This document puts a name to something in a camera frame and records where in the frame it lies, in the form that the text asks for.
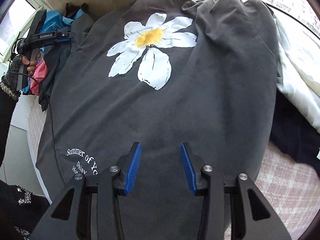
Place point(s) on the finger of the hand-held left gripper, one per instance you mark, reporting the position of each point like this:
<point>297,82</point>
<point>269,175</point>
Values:
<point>63,40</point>

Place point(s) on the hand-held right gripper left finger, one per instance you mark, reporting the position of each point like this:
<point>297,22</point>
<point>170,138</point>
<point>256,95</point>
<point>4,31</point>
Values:
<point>133,170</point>

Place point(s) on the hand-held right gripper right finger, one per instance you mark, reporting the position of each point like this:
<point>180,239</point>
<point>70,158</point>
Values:
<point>188,170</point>

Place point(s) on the dark grey daisy T-shirt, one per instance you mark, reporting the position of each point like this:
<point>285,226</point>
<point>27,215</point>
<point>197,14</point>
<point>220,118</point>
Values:
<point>200,92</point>

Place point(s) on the person's left hand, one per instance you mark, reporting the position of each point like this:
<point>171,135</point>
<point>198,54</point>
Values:
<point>30,63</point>

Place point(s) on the black garment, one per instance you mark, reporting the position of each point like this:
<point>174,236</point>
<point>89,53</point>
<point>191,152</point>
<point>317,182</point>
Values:
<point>60,60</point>

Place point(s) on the dark brown garment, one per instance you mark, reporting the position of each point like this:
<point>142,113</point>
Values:
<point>72,10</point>

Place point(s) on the pink garment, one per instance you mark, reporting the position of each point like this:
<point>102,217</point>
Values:
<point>41,75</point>

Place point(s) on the pink plaid blanket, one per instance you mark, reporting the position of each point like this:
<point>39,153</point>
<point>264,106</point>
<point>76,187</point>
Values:
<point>282,192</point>

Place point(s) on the folded navy garment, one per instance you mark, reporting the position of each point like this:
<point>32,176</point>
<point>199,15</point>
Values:
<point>292,140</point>

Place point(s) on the person's black tweed jacket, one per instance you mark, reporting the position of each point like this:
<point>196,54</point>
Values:
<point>17,205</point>

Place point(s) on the folded white shirt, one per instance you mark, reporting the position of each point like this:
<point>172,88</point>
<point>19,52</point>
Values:
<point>300,80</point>

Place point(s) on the white window frame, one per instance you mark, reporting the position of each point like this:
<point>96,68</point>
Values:
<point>22,10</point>

